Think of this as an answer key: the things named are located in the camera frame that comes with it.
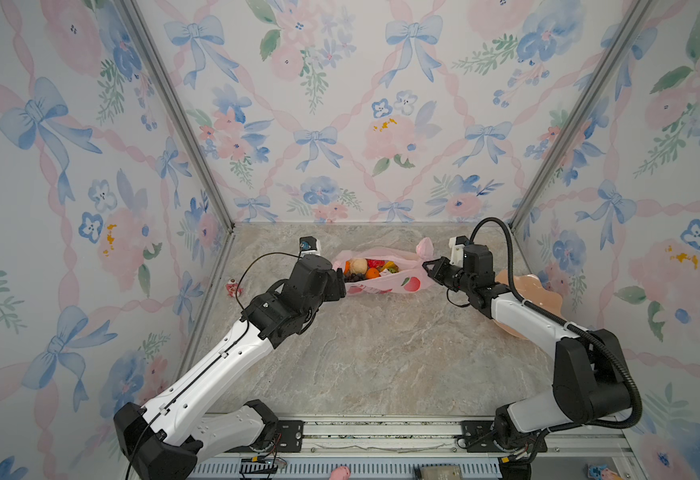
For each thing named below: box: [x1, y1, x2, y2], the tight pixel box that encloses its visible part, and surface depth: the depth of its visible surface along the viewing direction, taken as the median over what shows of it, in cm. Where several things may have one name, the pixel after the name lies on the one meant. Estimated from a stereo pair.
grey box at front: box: [420, 465, 462, 480], surface depth 68 cm
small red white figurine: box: [225, 278, 244, 297], surface depth 99 cm
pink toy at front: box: [329, 466, 350, 480], surface depth 69 cm
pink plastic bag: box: [332, 238, 434, 295], surface depth 88 cm
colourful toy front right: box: [587, 464, 623, 480], surface depth 69 cm
